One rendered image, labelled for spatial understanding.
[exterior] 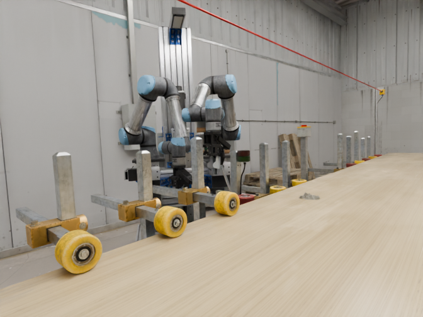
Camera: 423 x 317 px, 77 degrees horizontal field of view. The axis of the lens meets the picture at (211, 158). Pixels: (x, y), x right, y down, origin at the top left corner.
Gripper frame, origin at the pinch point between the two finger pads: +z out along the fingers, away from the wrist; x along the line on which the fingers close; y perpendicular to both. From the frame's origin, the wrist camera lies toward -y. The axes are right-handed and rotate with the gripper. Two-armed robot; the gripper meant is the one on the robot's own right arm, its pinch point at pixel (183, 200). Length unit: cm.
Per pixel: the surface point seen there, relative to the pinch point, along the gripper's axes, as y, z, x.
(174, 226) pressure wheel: -55, -10, 51
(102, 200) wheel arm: -13, -13, 52
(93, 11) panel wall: 227, -197, -63
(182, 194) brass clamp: -34.5, -13.5, 30.0
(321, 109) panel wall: 179, -102, -677
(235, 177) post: -35.4, -15.4, -2.2
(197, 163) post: -36.1, -24.7, 22.4
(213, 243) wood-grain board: -66, -7, 47
